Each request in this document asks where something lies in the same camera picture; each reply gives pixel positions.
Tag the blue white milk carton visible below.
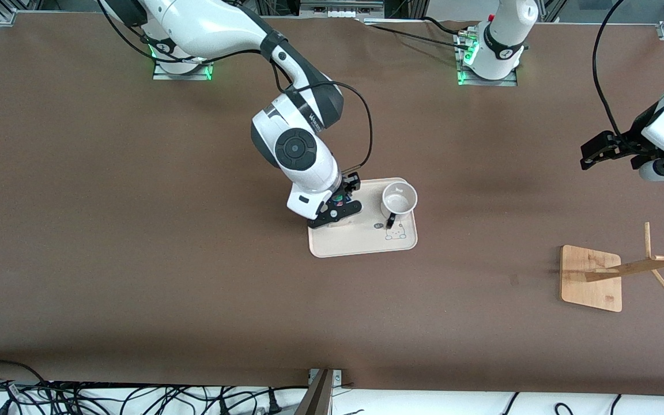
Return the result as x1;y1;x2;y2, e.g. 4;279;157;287
327;193;357;228

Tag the white smiley mug black handle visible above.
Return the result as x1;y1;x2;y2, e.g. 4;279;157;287
380;181;418;230

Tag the beige rabbit print tray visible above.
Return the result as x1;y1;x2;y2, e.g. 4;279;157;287
306;177;418;258

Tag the wooden mug tree stand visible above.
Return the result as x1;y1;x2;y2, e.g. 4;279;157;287
560;222;664;312

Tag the brown paper table cover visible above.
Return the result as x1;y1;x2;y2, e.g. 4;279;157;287
0;12;664;398

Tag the grey power strip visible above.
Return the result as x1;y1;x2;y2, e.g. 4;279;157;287
299;0;386;19

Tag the aluminium profile strut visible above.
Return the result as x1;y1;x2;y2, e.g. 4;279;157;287
295;368;342;415

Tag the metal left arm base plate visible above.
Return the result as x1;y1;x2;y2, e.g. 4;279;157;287
458;62;518;87

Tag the black cable on table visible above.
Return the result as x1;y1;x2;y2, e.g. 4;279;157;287
367;16;474;50

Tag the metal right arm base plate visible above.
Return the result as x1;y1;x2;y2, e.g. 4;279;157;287
153;60;213;81

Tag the black floor cable with plug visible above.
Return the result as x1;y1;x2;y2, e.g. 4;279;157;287
217;385;286;415

